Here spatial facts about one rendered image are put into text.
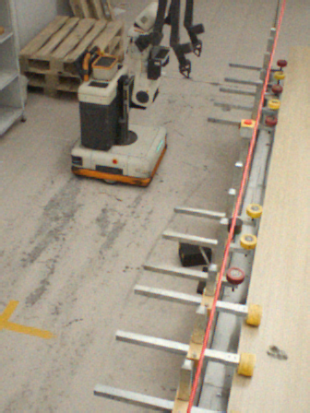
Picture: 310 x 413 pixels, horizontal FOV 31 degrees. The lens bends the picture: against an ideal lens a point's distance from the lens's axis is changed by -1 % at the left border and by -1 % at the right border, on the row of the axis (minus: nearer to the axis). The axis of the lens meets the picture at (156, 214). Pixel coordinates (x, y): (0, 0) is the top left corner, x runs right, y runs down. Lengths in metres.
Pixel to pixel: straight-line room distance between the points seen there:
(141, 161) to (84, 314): 1.40
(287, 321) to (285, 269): 0.31
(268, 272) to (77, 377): 1.28
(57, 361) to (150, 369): 0.53
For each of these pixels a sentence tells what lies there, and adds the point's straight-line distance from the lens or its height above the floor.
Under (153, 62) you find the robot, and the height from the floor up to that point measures 1.02.
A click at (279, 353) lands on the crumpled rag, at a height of 0.92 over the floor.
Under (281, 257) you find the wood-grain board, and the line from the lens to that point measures 2.59.
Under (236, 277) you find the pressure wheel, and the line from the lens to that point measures 2.45.
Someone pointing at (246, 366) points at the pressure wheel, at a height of 0.97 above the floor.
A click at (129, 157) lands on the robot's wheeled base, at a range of 4.34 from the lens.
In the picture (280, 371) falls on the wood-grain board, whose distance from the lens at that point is 2.15.
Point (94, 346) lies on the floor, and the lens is 3.32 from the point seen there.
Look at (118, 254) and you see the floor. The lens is 3.85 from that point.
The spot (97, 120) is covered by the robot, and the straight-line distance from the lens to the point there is 4.27.
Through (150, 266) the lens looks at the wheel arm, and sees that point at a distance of 2.52.
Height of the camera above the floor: 2.59
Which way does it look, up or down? 38 degrees down
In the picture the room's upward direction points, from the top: 2 degrees clockwise
